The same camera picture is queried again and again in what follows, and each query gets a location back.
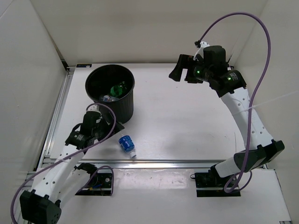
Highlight left blue label sticker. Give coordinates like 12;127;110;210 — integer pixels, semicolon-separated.
76;64;92;68

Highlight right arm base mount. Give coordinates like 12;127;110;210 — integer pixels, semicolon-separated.
190;171;241;197

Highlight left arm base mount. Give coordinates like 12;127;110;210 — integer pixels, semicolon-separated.
75;163;114;196

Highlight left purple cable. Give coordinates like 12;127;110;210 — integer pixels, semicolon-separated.
10;104;116;224

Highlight black plastic bin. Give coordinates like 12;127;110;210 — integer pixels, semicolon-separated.
85;64;135;124

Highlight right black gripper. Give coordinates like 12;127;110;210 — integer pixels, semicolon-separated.
169;55;213;84

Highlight aluminium rail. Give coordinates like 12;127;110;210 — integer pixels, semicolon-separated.
39;159;269;169
34;68;75;171

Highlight white cable tie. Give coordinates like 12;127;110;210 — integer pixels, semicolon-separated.
232;90;299;115

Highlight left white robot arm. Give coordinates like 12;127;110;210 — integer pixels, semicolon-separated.
20;111;124;224

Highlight green soda bottle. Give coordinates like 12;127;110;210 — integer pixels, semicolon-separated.
110;81;127;98

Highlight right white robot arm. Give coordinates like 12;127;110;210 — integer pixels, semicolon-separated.
169;45;285;187

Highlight clear bottle white label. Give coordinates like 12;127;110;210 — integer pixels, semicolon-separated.
99;94;119;102

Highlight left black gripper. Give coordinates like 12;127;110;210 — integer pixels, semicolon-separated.
93;112;124;143

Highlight left aluminium rail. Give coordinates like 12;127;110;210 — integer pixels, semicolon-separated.
34;68;75;171

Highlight blue label water bottle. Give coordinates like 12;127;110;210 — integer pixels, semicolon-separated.
118;134;136;158

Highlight front aluminium rail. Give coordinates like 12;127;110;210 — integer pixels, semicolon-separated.
39;159;269;169

